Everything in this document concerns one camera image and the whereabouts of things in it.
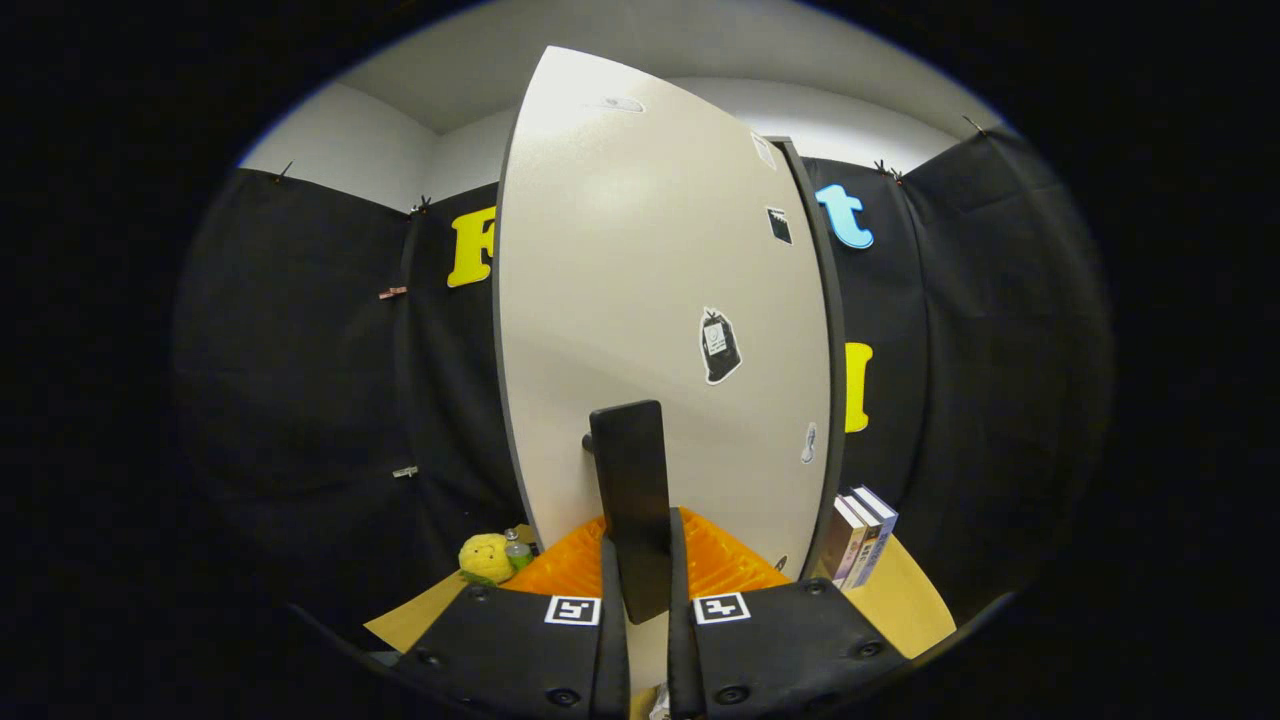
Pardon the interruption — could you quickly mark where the yellow plush toy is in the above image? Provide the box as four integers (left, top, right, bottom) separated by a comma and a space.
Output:
458, 533, 517, 587

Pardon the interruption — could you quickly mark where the beige shoe cabinet door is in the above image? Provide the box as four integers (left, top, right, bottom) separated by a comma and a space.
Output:
493, 45, 833, 626

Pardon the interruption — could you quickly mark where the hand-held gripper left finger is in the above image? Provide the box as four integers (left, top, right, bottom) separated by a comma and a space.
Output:
395, 505, 633, 720

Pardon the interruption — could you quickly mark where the white spine book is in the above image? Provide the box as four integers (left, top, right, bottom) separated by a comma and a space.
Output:
843, 491, 885, 590

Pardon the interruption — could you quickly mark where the dark grey shoe cabinet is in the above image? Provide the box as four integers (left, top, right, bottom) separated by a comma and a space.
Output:
768, 137, 850, 583

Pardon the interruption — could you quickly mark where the black door handle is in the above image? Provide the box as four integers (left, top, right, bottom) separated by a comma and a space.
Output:
584, 400, 673, 626

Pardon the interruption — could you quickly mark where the black backdrop cloth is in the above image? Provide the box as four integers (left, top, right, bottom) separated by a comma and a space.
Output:
172, 125, 1116, 641

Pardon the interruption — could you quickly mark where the brown cover book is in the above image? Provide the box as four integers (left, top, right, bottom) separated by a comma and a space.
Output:
820, 496, 867, 583

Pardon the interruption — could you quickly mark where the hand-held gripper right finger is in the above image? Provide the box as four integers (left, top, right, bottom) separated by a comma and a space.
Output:
667, 507, 911, 720

